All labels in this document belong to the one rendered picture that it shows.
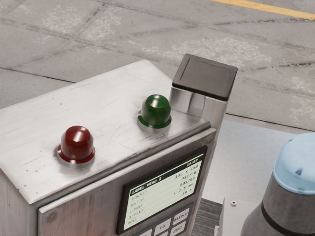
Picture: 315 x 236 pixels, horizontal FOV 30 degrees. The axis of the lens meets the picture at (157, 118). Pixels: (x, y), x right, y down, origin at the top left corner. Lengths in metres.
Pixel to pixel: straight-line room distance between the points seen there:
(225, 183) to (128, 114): 0.89
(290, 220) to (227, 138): 0.49
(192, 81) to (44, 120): 0.12
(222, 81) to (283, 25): 3.22
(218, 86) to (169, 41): 2.83
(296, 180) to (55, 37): 2.40
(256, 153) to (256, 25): 2.23
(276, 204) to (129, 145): 0.59
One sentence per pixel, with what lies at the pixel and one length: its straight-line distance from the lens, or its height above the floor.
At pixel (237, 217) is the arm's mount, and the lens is 1.14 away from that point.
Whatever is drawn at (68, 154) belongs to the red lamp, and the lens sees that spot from 0.40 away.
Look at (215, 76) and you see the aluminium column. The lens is 0.47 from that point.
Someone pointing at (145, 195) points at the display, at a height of 1.44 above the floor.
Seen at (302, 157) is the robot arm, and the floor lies 1.16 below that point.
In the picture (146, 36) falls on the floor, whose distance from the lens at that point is 3.29.
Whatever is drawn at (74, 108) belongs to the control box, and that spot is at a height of 1.48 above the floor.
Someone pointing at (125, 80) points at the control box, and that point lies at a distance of 0.48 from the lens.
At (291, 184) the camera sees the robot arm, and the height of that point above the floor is 1.12.
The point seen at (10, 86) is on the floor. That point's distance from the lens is 2.85.
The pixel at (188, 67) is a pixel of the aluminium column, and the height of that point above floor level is 1.50.
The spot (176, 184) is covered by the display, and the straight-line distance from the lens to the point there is 0.46.
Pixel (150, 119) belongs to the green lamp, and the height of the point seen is 1.49.
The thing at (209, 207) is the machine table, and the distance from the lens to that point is 1.27.
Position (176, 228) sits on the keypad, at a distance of 0.53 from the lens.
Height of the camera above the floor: 1.77
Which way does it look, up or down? 40 degrees down
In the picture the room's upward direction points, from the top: 11 degrees clockwise
